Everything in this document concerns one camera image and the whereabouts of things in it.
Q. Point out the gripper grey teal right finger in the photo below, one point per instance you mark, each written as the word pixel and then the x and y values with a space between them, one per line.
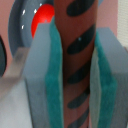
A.
pixel 108 82

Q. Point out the gripper grey teal left finger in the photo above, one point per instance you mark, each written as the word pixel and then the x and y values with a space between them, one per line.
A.
pixel 45 99

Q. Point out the red toy tomato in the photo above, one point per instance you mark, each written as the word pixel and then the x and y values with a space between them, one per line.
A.
pixel 43 15

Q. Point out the brown toy sausage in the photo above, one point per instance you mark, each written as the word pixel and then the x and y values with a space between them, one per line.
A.
pixel 76 79

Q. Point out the grey toy frying pan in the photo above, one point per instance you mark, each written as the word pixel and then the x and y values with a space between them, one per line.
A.
pixel 23 26

